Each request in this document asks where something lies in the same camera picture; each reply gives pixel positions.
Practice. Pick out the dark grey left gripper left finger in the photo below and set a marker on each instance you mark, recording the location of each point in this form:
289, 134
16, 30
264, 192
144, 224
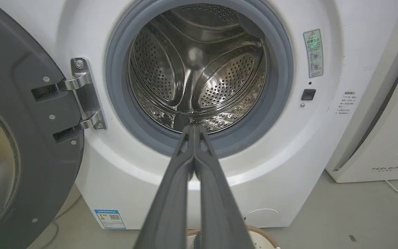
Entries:
166, 207

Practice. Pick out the woven laundry basket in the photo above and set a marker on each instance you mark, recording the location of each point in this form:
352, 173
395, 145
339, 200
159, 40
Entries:
263, 238

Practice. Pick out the metal washing machine door hinge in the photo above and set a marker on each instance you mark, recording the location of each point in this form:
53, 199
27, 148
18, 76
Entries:
85, 93

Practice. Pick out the white front-load washing machine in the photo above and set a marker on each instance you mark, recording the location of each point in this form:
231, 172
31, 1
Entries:
288, 145

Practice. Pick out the grey washing machine door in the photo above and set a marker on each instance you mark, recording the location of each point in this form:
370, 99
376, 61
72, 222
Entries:
19, 138

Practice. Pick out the white Feelbird appliance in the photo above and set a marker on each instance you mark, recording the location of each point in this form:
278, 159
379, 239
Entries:
389, 114

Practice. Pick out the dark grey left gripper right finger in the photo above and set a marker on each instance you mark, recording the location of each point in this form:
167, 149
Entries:
219, 211

